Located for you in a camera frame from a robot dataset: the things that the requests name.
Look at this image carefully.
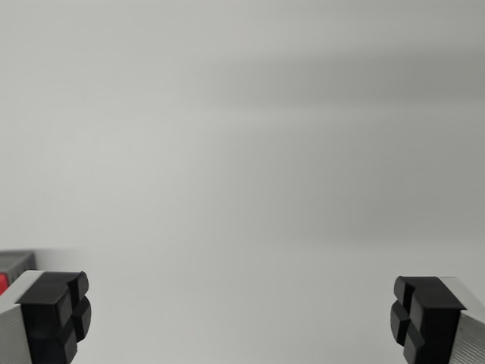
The black-tipped silver gripper left finger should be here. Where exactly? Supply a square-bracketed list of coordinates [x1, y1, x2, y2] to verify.
[0, 269, 92, 364]

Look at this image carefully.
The black-tipped silver gripper right finger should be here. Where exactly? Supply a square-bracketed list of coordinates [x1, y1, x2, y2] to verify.
[390, 275, 485, 364]

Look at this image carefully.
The grey rubber cube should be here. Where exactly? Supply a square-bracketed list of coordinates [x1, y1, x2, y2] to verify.
[0, 249, 37, 286]

